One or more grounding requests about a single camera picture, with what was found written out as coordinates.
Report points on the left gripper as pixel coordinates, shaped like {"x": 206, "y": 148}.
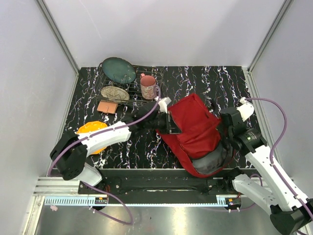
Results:
{"x": 170, "y": 126}

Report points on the red student backpack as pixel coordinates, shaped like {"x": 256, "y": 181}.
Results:
{"x": 201, "y": 148}

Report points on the dark wire dish rack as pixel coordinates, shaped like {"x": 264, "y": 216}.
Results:
{"x": 100, "y": 80}

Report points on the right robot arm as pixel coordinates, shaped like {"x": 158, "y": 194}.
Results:
{"x": 288, "y": 207}

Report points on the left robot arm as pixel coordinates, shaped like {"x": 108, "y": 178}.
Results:
{"x": 71, "y": 151}

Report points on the pink patterned mug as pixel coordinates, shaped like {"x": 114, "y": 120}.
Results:
{"x": 147, "y": 85}

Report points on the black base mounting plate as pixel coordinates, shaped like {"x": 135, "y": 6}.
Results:
{"x": 122, "y": 181}

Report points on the pink leather wallet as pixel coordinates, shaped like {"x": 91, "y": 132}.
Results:
{"x": 107, "y": 107}

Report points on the beige patterned plate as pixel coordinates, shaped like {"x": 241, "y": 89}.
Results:
{"x": 115, "y": 93}

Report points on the teal round plate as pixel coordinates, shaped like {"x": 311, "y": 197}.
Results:
{"x": 119, "y": 70}

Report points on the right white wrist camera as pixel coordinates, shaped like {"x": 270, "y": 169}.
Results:
{"x": 246, "y": 108}

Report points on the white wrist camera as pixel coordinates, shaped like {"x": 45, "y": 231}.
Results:
{"x": 163, "y": 104}
{"x": 246, "y": 108}

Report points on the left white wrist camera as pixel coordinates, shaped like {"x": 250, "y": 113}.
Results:
{"x": 163, "y": 104}

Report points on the aluminium frame rail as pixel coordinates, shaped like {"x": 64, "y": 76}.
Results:
{"x": 74, "y": 193}

